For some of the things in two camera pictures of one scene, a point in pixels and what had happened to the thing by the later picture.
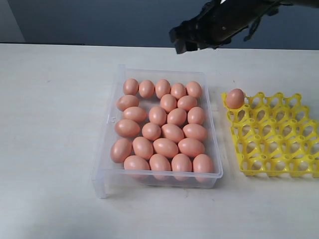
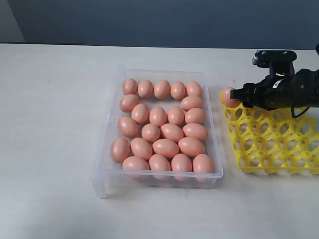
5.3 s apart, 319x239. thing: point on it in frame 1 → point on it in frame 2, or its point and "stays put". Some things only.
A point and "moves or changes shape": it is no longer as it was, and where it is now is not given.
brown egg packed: [135, 113] → [127, 127]
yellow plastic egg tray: [275, 134] stays put
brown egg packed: [235, 98] moves or changes shape
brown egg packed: [157, 115] stays put
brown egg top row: [146, 88] stays put
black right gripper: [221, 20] → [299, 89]
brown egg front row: [181, 167] stays put
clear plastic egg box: [156, 128] stays put
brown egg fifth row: [191, 147] stays put
